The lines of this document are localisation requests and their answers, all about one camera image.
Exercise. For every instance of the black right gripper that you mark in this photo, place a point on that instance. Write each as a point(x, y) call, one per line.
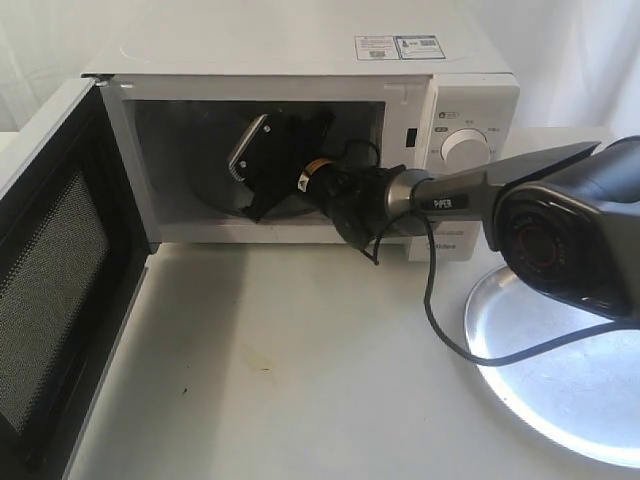
point(275, 160)

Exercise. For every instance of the round silver metal tray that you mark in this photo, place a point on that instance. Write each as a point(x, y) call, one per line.
point(583, 396)

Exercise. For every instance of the white microwave door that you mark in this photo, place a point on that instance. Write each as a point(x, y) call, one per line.
point(73, 252)

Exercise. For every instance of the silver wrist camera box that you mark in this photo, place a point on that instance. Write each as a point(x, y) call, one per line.
point(236, 163)

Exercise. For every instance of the white microwave oven body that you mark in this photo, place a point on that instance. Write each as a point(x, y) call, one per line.
point(157, 74)

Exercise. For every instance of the white and blue label sticker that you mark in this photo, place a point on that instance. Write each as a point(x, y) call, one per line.
point(398, 47)

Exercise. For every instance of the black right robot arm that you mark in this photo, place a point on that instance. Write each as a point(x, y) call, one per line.
point(565, 219)

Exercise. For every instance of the upper white microwave knob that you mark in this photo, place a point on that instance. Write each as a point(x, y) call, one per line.
point(464, 149)

